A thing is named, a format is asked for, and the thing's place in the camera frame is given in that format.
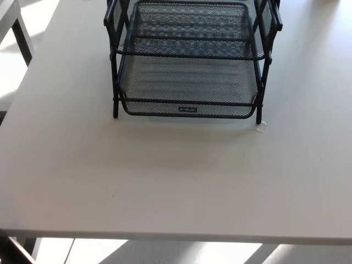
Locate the large black mesh drawer tray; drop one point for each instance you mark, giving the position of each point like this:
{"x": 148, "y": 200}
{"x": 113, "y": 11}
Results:
{"x": 192, "y": 48}

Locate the dark brown desk leg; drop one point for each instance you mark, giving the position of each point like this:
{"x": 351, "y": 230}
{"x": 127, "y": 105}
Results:
{"x": 16, "y": 251}

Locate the black mesh tray with label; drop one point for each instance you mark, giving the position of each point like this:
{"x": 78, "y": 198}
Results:
{"x": 187, "y": 109}

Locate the clear tape piece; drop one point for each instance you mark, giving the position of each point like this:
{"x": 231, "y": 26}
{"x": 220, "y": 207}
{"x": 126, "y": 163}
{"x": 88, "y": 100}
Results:
{"x": 261, "y": 127}

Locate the small black mesh tray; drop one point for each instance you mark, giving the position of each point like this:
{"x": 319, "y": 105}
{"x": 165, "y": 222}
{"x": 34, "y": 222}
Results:
{"x": 192, "y": 16}

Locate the white side table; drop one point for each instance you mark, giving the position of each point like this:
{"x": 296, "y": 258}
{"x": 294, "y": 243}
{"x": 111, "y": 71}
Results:
{"x": 23, "y": 38}

